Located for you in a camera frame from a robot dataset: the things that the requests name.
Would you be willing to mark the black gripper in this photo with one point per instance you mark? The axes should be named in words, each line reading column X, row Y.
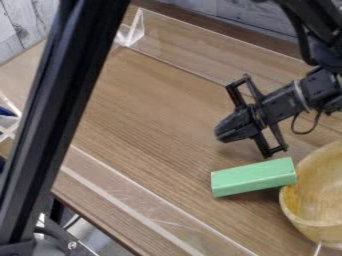
column 246, row 123

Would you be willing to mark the green rectangular block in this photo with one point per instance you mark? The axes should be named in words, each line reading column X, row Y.
column 253, row 177

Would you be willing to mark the light wooden bowl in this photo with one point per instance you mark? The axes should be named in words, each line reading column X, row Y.
column 312, row 202

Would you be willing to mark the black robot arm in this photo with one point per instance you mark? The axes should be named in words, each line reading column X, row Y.
column 82, row 34

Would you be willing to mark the black table leg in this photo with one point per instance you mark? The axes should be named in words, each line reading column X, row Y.
column 57, row 211

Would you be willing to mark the blue object at left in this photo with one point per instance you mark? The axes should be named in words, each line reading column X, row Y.
column 7, row 112

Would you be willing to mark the clear acrylic tray wall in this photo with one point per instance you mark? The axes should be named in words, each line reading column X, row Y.
column 135, row 175

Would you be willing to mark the clear acrylic corner bracket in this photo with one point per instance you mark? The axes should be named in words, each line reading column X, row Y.
column 131, row 33

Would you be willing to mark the metal base plate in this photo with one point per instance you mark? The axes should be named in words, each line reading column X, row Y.
column 66, row 241

